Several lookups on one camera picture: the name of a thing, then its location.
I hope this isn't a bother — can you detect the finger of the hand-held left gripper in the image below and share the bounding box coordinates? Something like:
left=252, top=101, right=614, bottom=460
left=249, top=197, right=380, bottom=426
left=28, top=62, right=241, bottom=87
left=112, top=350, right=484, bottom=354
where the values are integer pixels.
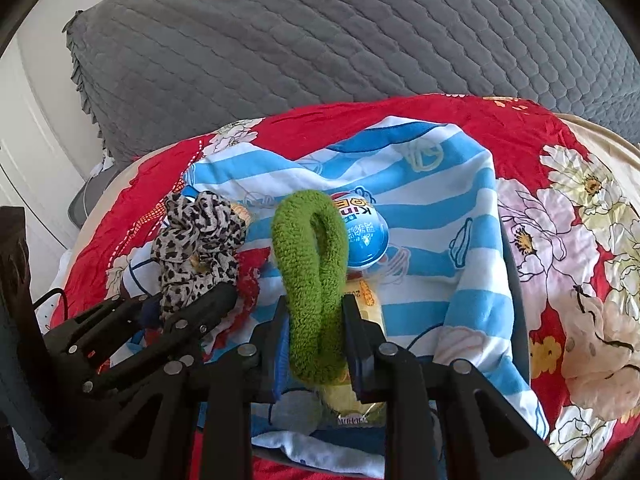
left=80, top=282, right=239, bottom=400
left=42, top=296, right=166, bottom=361

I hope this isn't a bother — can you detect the dark brown panel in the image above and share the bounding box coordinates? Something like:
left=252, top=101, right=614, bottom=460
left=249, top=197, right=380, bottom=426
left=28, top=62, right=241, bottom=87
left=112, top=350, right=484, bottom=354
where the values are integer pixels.
left=0, top=206, right=51, bottom=480

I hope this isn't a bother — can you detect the grey chair seat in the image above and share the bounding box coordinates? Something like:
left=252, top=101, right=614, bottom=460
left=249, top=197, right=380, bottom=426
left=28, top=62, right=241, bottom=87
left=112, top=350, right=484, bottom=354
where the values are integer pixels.
left=67, top=165, right=123, bottom=226

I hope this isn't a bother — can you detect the blue toy egg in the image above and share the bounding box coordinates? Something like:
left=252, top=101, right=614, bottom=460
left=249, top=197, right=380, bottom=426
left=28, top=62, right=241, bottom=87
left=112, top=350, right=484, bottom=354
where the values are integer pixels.
left=327, top=191, right=388, bottom=268

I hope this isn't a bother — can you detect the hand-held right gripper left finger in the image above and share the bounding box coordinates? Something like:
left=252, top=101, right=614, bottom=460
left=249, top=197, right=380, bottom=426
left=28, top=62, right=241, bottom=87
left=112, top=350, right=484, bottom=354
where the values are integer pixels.
left=60, top=295, right=291, bottom=480

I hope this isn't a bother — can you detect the orange snack packet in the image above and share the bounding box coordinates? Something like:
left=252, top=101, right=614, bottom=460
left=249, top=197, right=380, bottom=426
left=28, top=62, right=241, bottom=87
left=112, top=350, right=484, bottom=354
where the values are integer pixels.
left=230, top=200, right=256, bottom=226

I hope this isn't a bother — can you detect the grey storage box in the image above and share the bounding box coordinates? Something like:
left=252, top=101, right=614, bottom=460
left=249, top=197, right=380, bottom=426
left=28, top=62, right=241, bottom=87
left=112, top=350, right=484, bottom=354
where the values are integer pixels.
left=252, top=240, right=531, bottom=480

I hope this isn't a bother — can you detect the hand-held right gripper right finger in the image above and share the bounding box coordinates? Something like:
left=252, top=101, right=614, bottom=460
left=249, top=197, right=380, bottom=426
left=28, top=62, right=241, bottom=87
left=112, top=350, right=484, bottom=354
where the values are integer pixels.
left=341, top=294, right=573, bottom=480

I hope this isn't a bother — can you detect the black cable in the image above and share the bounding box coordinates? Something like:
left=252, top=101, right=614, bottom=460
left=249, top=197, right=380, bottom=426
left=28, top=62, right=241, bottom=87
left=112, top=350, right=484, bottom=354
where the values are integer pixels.
left=32, top=287, right=68, bottom=333

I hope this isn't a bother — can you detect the grey quilted cover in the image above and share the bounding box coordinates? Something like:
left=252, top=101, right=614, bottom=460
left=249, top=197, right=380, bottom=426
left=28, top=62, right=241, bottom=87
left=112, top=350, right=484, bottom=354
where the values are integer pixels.
left=62, top=0, right=640, bottom=166

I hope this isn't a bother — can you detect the green fuzzy scrunchie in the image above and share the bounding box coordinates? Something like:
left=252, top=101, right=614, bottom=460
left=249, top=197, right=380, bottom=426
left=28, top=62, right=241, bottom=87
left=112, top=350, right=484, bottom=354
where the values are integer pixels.
left=271, top=191, right=349, bottom=386

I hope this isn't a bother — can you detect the blue striped cartoon cloth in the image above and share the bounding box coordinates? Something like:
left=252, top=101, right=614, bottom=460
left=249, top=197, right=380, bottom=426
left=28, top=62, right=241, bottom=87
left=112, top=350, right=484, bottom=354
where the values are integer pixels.
left=122, top=116, right=551, bottom=478

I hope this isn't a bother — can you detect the yellow cake packet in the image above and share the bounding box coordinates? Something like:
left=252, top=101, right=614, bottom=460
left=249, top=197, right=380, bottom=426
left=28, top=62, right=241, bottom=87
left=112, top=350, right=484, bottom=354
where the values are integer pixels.
left=320, top=267, right=396, bottom=428

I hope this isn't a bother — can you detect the black white leopard scrunchie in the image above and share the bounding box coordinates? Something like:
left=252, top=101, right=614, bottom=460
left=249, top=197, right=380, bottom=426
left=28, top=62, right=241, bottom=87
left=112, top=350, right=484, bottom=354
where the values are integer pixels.
left=151, top=191, right=248, bottom=328

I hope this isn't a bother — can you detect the white dotted cloth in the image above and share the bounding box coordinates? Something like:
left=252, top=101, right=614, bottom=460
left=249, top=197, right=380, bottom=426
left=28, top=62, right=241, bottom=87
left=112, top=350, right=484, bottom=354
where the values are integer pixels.
left=37, top=250, right=76, bottom=333

